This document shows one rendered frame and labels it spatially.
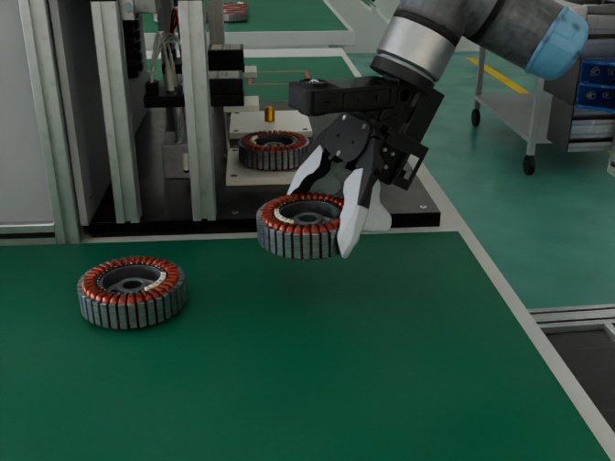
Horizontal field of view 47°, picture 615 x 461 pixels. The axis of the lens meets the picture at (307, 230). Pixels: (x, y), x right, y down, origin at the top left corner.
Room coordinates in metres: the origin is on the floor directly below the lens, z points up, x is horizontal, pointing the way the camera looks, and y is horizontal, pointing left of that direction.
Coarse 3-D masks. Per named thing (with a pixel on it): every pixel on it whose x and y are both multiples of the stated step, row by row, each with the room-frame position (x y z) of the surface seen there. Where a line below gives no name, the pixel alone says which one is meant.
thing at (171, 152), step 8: (168, 136) 1.07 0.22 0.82; (184, 136) 1.06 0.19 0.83; (168, 144) 1.03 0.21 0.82; (176, 144) 1.03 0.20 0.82; (184, 144) 1.03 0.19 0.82; (168, 152) 1.02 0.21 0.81; (176, 152) 1.03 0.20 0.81; (168, 160) 1.02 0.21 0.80; (176, 160) 1.03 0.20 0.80; (168, 168) 1.02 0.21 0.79; (176, 168) 1.03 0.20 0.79; (168, 176) 1.02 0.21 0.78; (176, 176) 1.03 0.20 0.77; (184, 176) 1.03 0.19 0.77
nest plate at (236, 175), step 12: (228, 156) 1.10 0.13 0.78; (228, 168) 1.04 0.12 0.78; (240, 168) 1.04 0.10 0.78; (252, 168) 1.04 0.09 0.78; (228, 180) 0.99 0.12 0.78; (240, 180) 1.00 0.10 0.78; (252, 180) 1.00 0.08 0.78; (264, 180) 1.00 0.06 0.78; (276, 180) 1.00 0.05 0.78; (288, 180) 1.00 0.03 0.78
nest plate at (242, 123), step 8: (240, 112) 1.38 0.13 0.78; (248, 112) 1.38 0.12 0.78; (256, 112) 1.38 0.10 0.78; (280, 112) 1.38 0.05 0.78; (288, 112) 1.38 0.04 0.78; (296, 112) 1.38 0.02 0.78; (232, 120) 1.32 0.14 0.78; (240, 120) 1.32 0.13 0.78; (248, 120) 1.32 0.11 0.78; (256, 120) 1.32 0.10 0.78; (280, 120) 1.32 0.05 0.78; (288, 120) 1.32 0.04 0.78; (296, 120) 1.32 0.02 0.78; (304, 120) 1.32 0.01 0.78; (232, 128) 1.26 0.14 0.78; (240, 128) 1.26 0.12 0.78; (248, 128) 1.26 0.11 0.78; (256, 128) 1.26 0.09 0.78; (264, 128) 1.26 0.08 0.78; (272, 128) 1.26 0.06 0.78; (280, 128) 1.26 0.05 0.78; (288, 128) 1.26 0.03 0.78; (296, 128) 1.26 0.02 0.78; (304, 128) 1.26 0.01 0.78; (232, 136) 1.24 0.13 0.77; (240, 136) 1.24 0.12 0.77
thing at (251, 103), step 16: (224, 80) 1.04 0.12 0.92; (240, 80) 1.04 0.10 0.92; (144, 96) 1.03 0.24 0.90; (160, 96) 1.03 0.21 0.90; (176, 96) 1.03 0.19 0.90; (224, 96) 1.03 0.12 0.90; (240, 96) 1.04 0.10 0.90; (256, 96) 1.10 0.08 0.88; (176, 112) 1.04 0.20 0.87; (224, 112) 1.04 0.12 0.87; (176, 128) 1.04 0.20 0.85
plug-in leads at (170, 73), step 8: (160, 32) 1.04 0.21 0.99; (160, 40) 1.04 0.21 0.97; (176, 40) 1.04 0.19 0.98; (160, 48) 1.05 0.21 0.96; (168, 48) 1.08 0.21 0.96; (152, 56) 1.04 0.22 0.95; (168, 56) 1.08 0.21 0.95; (152, 64) 1.04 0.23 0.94; (168, 64) 1.04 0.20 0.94; (152, 72) 1.03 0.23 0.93; (168, 72) 1.04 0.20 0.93; (152, 80) 1.04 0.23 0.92; (168, 80) 1.04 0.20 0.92; (176, 80) 1.07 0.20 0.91; (152, 88) 1.03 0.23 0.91; (168, 88) 1.04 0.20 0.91
